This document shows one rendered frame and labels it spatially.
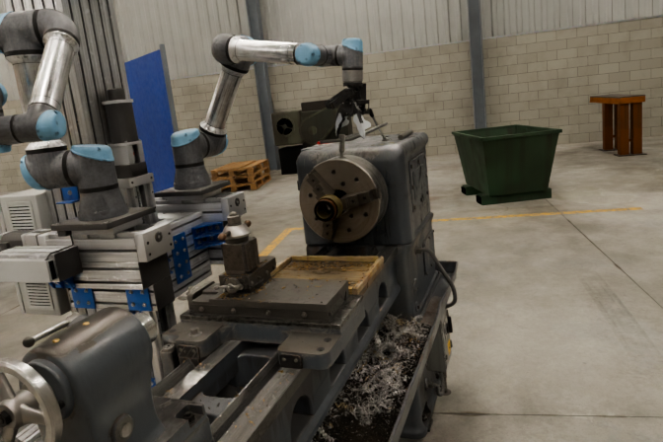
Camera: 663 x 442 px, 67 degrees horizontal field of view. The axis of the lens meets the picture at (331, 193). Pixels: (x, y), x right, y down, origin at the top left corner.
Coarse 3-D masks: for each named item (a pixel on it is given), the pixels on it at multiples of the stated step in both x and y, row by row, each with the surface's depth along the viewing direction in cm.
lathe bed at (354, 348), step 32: (384, 256) 186; (384, 288) 185; (224, 352) 124; (256, 352) 128; (352, 352) 148; (160, 384) 113; (192, 384) 111; (224, 384) 122; (256, 384) 110; (288, 384) 107; (320, 384) 125; (224, 416) 99; (256, 416) 97; (288, 416) 109; (320, 416) 122
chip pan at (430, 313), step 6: (450, 276) 247; (438, 282) 241; (444, 282) 240; (438, 288) 234; (444, 288) 233; (438, 294) 227; (432, 300) 222; (438, 300) 221; (432, 306) 215; (426, 312) 210; (432, 312) 210; (426, 318) 205; (432, 318) 204; (432, 324) 199
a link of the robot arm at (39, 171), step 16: (0, 16) 147; (16, 16) 147; (32, 16) 147; (0, 32) 146; (16, 32) 147; (32, 32) 147; (0, 48) 150; (16, 48) 147; (32, 48) 149; (16, 64) 150; (32, 64) 151; (16, 80) 152; (32, 80) 151; (32, 144) 154; (48, 144) 154; (64, 144) 158; (32, 160) 154; (48, 160) 154; (32, 176) 154; (48, 176) 154
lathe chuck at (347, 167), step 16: (336, 160) 182; (352, 160) 183; (336, 176) 183; (352, 176) 181; (368, 176) 178; (304, 192) 189; (352, 192) 182; (384, 192) 185; (304, 208) 190; (352, 208) 183; (368, 208) 181; (384, 208) 187; (320, 224) 189; (352, 224) 184; (368, 224) 182; (336, 240) 188; (352, 240) 186
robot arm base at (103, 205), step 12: (84, 192) 156; (96, 192) 156; (108, 192) 158; (120, 192) 163; (84, 204) 156; (96, 204) 156; (108, 204) 157; (120, 204) 160; (84, 216) 156; (96, 216) 155; (108, 216) 156
